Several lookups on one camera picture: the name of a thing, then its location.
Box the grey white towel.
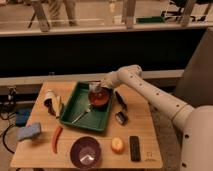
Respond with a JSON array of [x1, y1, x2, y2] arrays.
[[89, 83, 101, 93]]

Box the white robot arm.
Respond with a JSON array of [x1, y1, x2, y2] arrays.
[[101, 65, 213, 171]]

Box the red bowl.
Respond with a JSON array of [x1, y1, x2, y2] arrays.
[[88, 89, 110, 108]]

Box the purple bowl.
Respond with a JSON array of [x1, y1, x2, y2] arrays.
[[70, 136, 101, 170]]

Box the black marker pen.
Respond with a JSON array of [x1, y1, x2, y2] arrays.
[[115, 91, 127, 110]]

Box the metal spoon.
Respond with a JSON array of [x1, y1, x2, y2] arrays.
[[71, 108, 91, 124]]

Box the small black box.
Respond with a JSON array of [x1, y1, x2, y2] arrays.
[[115, 111, 128, 125]]

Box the green plastic tray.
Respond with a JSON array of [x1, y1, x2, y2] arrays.
[[60, 82, 113, 132]]

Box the orange fruit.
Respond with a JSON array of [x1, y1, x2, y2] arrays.
[[111, 137, 124, 154]]

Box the black remote control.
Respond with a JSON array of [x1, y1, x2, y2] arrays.
[[130, 136, 141, 162]]

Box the blue sponge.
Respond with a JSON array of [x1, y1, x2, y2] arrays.
[[17, 123, 41, 141]]

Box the blue box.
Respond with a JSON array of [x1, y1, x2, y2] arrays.
[[15, 108, 31, 127]]

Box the black cables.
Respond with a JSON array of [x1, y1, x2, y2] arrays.
[[0, 99, 19, 154]]

